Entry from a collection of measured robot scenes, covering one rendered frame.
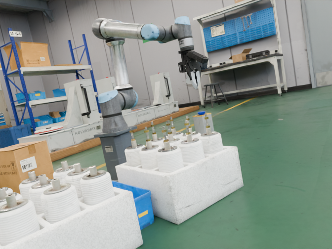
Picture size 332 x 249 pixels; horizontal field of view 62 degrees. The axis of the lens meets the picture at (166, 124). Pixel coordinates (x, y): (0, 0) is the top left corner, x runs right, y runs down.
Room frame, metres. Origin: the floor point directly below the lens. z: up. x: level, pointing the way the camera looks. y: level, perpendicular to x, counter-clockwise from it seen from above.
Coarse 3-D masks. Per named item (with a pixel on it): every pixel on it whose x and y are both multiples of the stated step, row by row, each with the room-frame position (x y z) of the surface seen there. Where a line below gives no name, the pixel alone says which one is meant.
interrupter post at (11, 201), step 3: (9, 195) 0.70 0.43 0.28; (12, 195) 0.70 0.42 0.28; (6, 198) 0.69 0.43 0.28; (9, 198) 0.69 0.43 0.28; (12, 198) 0.69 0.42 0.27; (15, 198) 0.70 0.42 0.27; (6, 201) 0.69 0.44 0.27; (9, 201) 0.69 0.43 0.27; (12, 201) 0.69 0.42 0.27; (15, 201) 0.70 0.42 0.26; (9, 204) 0.69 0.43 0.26; (12, 204) 0.69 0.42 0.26; (15, 204) 0.70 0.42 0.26; (9, 207) 0.69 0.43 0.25
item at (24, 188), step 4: (20, 184) 0.93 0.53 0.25; (24, 184) 0.92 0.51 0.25; (28, 184) 0.91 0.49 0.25; (32, 184) 0.91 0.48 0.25; (20, 188) 0.92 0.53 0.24; (24, 188) 0.91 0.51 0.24; (28, 188) 0.91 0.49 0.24; (20, 192) 0.93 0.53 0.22; (24, 192) 0.91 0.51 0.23; (28, 192) 0.91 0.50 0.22; (24, 196) 0.91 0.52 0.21; (28, 196) 0.91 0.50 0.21
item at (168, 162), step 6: (174, 150) 1.00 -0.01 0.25; (180, 150) 1.03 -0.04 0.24; (156, 156) 1.03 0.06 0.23; (162, 156) 0.99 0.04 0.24; (168, 156) 0.99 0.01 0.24; (174, 156) 0.99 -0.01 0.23; (180, 156) 1.01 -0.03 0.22; (162, 162) 1.00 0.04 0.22; (168, 162) 0.99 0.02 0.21; (174, 162) 0.99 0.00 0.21; (180, 162) 1.00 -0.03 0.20; (162, 168) 1.00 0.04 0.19; (168, 168) 0.99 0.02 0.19; (174, 168) 0.99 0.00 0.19
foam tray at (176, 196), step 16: (208, 160) 1.05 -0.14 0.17; (224, 160) 1.11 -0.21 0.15; (128, 176) 1.15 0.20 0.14; (144, 176) 1.05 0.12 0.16; (160, 176) 0.96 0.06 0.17; (176, 176) 0.95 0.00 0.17; (192, 176) 0.99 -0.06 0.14; (208, 176) 1.04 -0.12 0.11; (224, 176) 1.10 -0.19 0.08; (240, 176) 1.16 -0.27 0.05; (160, 192) 0.98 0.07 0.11; (176, 192) 0.94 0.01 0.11; (192, 192) 0.98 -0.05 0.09; (208, 192) 1.03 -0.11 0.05; (224, 192) 1.09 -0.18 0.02; (160, 208) 1.00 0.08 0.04; (176, 208) 0.93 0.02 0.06; (192, 208) 0.97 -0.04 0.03
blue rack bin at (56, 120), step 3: (48, 114) 6.33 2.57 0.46; (60, 114) 6.36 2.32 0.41; (63, 114) 6.30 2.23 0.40; (51, 117) 5.96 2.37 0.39; (60, 117) 6.00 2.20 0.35; (63, 117) 6.08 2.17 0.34; (54, 120) 5.94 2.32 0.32; (57, 120) 5.94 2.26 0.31; (60, 120) 6.00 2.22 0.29; (63, 120) 6.07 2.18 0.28
